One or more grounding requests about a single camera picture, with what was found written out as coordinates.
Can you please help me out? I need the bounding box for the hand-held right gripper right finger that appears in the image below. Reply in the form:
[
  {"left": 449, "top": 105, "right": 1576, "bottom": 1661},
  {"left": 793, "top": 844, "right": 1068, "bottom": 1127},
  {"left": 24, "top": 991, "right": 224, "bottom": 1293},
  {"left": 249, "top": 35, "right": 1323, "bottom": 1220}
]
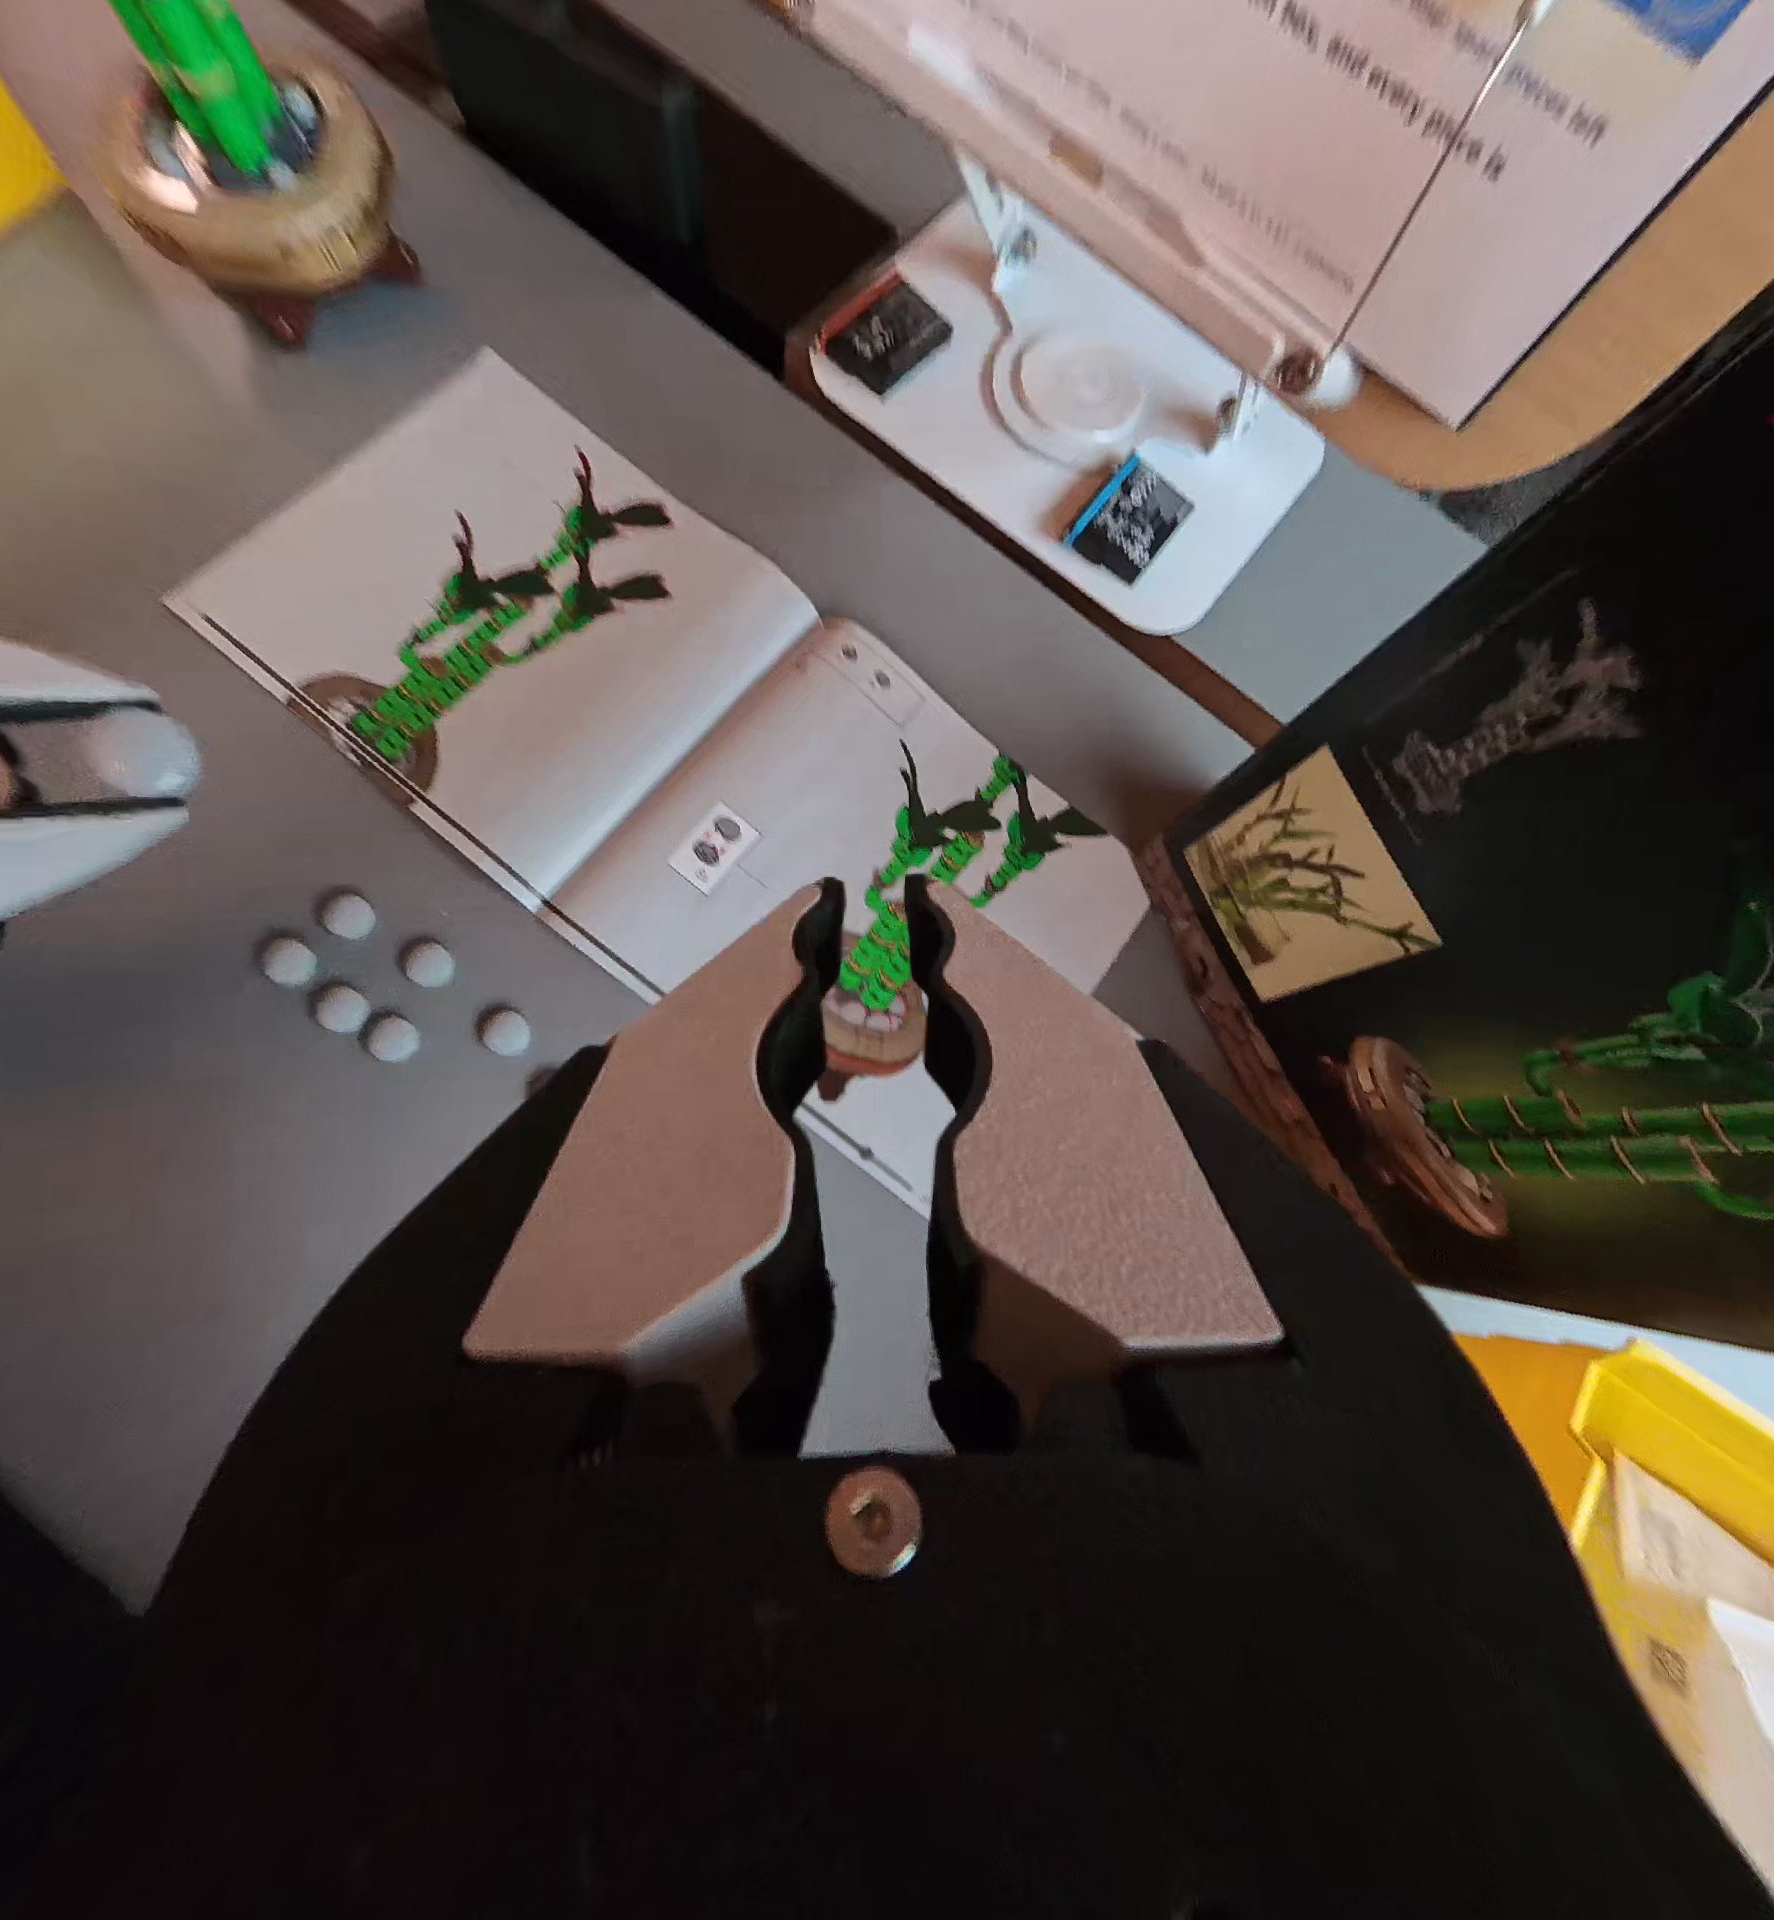
[{"left": 905, "top": 873, "right": 1290, "bottom": 1457}]

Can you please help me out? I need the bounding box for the black lego set box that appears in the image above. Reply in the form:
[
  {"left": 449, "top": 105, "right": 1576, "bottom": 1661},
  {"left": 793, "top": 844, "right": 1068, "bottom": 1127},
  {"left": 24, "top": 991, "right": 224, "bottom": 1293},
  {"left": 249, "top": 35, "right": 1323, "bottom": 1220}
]
[{"left": 1134, "top": 224, "right": 1774, "bottom": 1368}]

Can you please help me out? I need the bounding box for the cluster of white lego pebbles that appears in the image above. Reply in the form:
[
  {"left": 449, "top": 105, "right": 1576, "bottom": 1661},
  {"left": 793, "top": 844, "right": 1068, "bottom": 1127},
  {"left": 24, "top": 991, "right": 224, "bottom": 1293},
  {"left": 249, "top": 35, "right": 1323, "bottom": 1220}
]
[{"left": 257, "top": 886, "right": 535, "bottom": 1068}]

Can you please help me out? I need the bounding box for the black battery with blue edge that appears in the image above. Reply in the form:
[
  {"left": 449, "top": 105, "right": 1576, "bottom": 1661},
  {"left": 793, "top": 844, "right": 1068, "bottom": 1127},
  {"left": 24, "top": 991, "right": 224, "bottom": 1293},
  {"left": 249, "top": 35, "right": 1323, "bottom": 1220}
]
[{"left": 1059, "top": 450, "right": 1195, "bottom": 587}]

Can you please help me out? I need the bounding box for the lego instruction booklet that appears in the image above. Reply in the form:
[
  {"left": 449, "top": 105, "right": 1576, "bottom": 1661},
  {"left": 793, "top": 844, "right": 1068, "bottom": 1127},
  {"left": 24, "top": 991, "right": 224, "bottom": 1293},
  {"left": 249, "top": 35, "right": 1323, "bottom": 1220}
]
[{"left": 158, "top": 346, "right": 1156, "bottom": 1220}]

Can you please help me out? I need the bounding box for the round wooden table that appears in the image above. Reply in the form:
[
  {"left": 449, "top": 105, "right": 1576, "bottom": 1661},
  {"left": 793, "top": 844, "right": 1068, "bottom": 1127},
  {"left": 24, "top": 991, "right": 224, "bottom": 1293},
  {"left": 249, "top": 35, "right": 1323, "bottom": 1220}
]
[{"left": 1322, "top": 44, "right": 1774, "bottom": 496}]

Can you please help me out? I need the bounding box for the printed instruction sheet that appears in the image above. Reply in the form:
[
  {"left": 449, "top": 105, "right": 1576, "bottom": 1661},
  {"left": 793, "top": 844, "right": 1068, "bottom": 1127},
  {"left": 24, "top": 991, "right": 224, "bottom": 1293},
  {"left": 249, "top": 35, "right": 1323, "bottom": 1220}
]
[{"left": 810, "top": 0, "right": 1774, "bottom": 429}]

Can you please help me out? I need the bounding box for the green lego bamboo plant model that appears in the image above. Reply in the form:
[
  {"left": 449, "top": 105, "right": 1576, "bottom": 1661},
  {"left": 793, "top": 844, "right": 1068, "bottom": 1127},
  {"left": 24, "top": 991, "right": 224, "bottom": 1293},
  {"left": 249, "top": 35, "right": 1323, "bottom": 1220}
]
[{"left": 92, "top": 0, "right": 423, "bottom": 354}]

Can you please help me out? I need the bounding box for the white stand base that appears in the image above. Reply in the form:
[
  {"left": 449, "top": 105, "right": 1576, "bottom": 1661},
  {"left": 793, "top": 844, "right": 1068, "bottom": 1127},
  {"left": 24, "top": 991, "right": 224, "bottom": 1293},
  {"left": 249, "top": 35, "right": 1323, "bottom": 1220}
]
[{"left": 797, "top": 141, "right": 1375, "bottom": 639}]

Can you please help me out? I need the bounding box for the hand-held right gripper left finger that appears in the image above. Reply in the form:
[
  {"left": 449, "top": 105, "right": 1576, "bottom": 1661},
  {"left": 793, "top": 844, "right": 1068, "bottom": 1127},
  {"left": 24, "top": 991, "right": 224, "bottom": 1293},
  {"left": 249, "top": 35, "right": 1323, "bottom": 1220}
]
[{"left": 462, "top": 880, "right": 850, "bottom": 1457}]

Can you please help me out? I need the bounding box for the black battery with red edge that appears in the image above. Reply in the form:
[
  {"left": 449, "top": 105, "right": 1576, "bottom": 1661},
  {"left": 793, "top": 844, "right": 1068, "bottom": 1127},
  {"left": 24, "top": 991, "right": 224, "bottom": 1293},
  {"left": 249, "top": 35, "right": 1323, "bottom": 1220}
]
[{"left": 820, "top": 270, "right": 956, "bottom": 399}]

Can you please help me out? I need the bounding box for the yellow parts bin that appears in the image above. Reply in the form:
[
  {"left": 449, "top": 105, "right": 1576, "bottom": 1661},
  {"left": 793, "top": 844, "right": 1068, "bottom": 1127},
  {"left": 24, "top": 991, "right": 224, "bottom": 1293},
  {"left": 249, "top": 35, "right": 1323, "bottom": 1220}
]
[{"left": 1457, "top": 1336, "right": 1774, "bottom": 1920}]

